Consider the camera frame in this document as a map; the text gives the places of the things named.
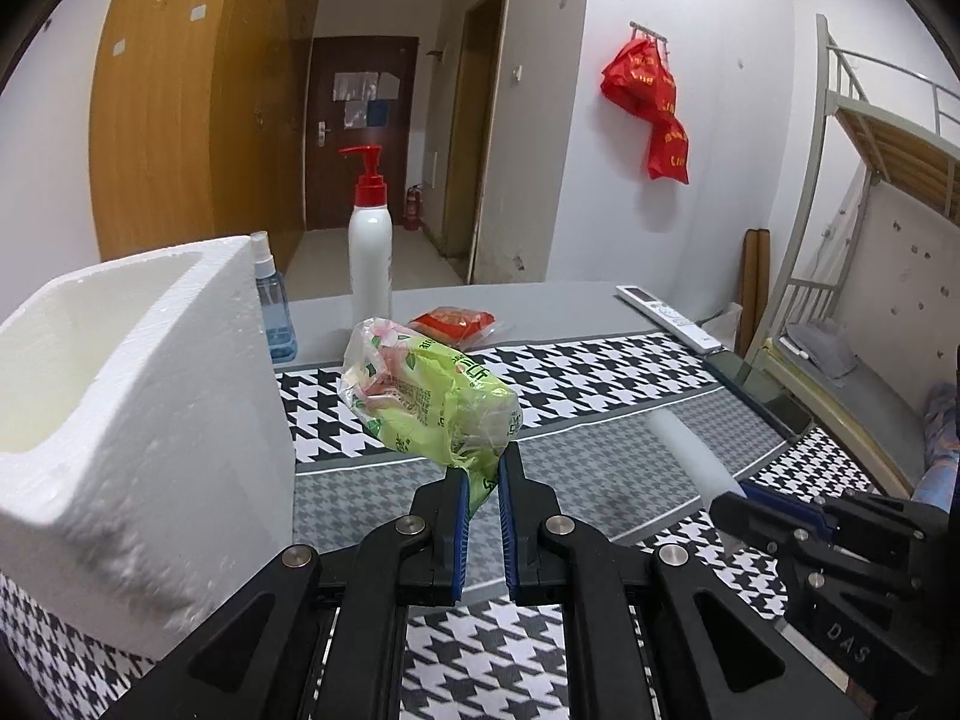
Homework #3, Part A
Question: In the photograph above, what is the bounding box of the metal bunk bed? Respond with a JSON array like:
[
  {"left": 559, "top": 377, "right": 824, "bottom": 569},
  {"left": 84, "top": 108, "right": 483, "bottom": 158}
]
[{"left": 739, "top": 13, "right": 960, "bottom": 500}]

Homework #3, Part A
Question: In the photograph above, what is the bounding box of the wooden wardrobe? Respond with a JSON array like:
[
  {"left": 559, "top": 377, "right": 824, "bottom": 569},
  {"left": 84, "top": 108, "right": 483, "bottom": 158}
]
[{"left": 88, "top": 0, "right": 320, "bottom": 262}]

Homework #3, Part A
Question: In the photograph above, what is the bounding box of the light wooden side door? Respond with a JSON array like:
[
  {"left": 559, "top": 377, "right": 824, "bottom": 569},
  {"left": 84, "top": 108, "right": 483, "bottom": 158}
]
[{"left": 441, "top": 0, "right": 512, "bottom": 282}]

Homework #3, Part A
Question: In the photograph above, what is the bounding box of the white soft roll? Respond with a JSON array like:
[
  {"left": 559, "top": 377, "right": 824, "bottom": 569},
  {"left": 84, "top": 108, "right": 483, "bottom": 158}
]
[{"left": 651, "top": 406, "right": 747, "bottom": 518}]

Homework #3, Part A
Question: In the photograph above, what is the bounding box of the red plastic bag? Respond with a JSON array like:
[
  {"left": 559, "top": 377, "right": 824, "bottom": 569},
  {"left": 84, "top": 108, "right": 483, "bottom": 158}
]
[
  {"left": 601, "top": 37, "right": 678, "bottom": 121},
  {"left": 646, "top": 112, "right": 689, "bottom": 185}
]

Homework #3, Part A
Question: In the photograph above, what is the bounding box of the grey folded cloth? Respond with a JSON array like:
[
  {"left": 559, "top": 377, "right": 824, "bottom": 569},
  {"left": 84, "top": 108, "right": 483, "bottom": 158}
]
[{"left": 784, "top": 322, "right": 858, "bottom": 385}]

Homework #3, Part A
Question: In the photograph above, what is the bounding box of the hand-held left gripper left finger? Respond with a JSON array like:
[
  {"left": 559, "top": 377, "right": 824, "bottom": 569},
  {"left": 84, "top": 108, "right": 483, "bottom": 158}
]
[{"left": 97, "top": 469, "right": 473, "bottom": 720}]

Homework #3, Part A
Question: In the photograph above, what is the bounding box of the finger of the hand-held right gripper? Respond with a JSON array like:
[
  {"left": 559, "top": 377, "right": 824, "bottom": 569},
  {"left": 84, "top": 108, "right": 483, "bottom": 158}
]
[
  {"left": 709, "top": 491, "right": 833, "bottom": 567},
  {"left": 742, "top": 481, "right": 848, "bottom": 537}
]

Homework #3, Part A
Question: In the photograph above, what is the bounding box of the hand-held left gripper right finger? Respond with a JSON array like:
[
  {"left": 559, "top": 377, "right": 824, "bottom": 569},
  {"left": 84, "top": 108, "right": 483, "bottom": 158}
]
[{"left": 496, "top": 444, "right": 863, "bottom": 720}]

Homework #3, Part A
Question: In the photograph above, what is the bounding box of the houndstooth table runner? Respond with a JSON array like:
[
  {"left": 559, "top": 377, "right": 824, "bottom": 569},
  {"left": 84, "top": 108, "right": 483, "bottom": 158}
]
[{"left": 0, "top": 334, "right": 901, "bottom": 720}]

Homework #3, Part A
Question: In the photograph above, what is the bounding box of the white remote control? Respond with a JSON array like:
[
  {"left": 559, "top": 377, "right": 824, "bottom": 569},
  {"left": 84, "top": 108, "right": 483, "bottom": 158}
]
[{"left": 615, "top": 285, "right": 725, "bottom": 353}]

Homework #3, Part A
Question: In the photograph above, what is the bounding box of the white lotion pump bottle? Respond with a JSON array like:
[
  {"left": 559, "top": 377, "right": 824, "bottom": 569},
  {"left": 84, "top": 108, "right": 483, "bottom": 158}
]
[{"left": 337, "top": 145, "right": 393, "bottom": 323}]

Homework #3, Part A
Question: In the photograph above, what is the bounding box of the white foam box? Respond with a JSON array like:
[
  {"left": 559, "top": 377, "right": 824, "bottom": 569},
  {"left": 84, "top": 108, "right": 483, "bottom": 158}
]
[{"left": 0, "top": 235, "right": 297, "bottom": 659}]

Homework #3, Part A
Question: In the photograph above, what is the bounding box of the wide white paper notice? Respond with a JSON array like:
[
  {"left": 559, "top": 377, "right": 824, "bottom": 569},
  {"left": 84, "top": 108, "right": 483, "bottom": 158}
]
[{"left": 332, "top": 71, "right": 400, "bottom": 101}]

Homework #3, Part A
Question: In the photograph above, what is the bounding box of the blue patterned blanket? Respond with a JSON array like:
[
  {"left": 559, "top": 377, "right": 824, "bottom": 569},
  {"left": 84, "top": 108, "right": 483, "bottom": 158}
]
[{"left": 911, "top": 382, "right": 960, "bottom": 511}]

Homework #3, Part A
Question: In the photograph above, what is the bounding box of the black smartphone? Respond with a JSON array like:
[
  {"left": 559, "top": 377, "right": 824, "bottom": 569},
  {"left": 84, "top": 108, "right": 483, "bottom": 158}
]
[{"left": 703, "top": 351, "right": 815, "bottom": 440}]

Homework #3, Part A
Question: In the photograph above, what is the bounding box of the red snack packet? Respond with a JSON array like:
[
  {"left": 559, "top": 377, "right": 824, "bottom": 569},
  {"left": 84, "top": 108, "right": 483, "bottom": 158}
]
[{"left": 409, "top": 305, "right": 500, "bottom": 350}]

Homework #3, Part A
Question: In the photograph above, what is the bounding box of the blue spray bottle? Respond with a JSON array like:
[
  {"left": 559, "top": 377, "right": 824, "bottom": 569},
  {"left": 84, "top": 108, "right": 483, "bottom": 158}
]
[{"left": 250, "top": 231, "right": 299, "bottom": 362}]

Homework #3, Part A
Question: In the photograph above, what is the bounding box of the dark brown entrance door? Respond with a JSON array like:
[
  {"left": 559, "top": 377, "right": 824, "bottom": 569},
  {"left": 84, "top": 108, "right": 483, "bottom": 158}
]
[{"left": 304, "top": 36, "right": 419, "bottom": 232}]

